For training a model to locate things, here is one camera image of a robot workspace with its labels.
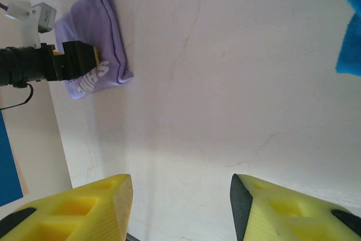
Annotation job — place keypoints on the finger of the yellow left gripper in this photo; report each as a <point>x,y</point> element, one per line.
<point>80,53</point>
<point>73,71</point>

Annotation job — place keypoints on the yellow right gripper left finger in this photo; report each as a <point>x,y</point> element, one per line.
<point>84,215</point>

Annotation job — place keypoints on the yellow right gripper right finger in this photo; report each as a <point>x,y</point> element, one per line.
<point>282,218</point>

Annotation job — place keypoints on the purple t-shirt with white print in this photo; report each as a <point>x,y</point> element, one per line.
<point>93,21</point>

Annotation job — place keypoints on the blue t-shirt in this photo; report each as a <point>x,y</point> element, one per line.
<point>351,40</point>

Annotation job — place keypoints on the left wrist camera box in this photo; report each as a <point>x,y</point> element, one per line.
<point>46,16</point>

